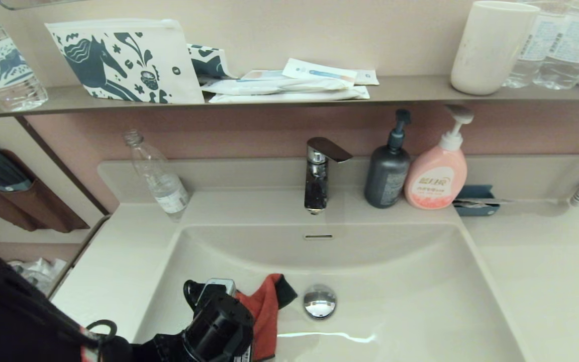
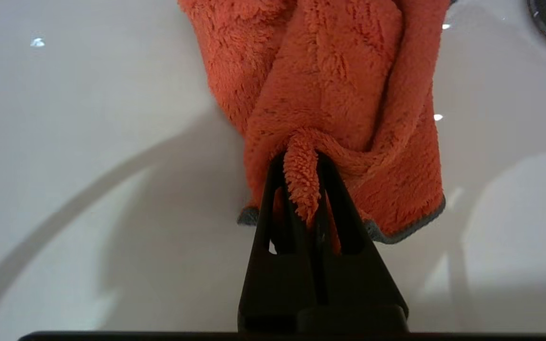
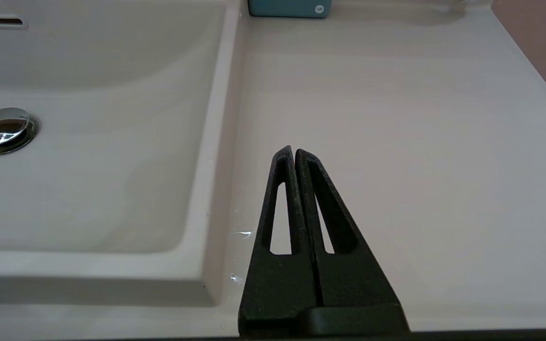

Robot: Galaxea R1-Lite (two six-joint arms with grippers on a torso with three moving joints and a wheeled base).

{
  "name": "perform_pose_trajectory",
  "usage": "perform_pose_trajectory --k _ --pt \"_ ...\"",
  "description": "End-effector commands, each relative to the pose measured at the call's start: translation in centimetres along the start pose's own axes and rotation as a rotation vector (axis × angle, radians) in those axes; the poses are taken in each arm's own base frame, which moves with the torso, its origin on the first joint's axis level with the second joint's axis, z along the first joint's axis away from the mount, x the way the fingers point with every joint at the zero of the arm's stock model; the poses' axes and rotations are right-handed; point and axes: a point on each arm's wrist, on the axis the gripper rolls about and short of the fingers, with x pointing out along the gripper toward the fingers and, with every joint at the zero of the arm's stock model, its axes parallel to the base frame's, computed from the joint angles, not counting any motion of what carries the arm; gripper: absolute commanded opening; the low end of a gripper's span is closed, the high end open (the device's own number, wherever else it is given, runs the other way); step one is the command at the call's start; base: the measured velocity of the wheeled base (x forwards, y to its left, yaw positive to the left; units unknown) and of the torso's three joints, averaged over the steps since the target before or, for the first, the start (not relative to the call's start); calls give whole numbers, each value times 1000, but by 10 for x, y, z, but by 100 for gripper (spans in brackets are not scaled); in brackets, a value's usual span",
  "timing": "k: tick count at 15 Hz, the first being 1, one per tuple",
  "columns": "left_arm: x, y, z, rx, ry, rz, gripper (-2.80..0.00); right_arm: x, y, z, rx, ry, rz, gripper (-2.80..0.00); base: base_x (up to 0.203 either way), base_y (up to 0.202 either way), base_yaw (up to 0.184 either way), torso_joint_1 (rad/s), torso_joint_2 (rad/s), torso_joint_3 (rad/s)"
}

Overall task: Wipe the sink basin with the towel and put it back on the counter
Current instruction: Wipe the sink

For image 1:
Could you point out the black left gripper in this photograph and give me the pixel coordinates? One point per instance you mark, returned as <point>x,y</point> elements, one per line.
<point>244,356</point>

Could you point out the orange cleaning cloth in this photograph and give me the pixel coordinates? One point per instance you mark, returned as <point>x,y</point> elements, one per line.
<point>262,311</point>

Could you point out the chrome sink faucet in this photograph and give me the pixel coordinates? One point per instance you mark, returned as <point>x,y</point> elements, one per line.
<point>316,186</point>

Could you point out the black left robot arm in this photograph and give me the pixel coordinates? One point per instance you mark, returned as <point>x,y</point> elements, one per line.
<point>18,311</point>

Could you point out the white sink basin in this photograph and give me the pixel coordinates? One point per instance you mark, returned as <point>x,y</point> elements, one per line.
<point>420,301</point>

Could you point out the chrome drain stopper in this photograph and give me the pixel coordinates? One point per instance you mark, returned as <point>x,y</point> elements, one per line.
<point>319,301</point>

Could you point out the dark grey pump bottle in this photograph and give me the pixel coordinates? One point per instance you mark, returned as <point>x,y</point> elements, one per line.
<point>386,176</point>

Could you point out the empty clear plastic bottle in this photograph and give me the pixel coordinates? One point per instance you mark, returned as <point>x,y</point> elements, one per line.
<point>161,181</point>

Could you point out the pink pump soap bottle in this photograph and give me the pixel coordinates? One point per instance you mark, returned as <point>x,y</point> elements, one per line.
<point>436,176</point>

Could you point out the long flat white packet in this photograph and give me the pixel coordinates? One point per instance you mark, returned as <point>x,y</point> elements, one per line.
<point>289,96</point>

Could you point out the thin white stick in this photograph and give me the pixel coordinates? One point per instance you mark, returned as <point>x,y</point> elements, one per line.
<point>471,203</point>

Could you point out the blue plastic box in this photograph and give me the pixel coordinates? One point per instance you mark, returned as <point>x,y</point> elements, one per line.
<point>476,193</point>

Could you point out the white sachet peach print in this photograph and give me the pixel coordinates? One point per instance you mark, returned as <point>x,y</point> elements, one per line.
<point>264,75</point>

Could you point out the white sachet blue stripe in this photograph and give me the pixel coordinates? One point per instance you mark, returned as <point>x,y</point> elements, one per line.
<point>319,73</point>

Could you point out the small white sachet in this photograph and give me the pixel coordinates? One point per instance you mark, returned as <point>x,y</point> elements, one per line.
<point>368,77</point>

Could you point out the folded blue print pouch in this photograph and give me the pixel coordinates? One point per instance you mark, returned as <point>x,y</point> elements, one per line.
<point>208,61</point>

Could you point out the shrink-wrapped water bottle pack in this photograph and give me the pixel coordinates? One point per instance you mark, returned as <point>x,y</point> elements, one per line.
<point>43,271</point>

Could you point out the brown hair dryer holder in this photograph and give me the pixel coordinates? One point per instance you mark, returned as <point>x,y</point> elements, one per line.
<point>48,211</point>

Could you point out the white pouch blue horse print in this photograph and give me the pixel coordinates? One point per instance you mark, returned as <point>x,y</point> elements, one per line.
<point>117,64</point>

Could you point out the white plastic cup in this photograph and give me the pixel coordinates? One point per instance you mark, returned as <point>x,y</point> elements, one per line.
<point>492,50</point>

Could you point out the clear water bottle white label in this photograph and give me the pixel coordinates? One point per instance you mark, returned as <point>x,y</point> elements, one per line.
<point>535,50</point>
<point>572,45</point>

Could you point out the water bottle blue deer label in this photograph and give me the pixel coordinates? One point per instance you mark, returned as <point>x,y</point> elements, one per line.
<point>0,64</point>

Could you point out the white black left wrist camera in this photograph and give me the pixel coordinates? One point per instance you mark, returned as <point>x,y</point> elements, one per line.
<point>219,287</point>

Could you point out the grey wall shelf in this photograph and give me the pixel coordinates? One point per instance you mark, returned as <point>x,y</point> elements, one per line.
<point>63,96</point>

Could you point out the wall mirror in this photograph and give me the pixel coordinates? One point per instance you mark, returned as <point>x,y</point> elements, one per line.
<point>43,3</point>

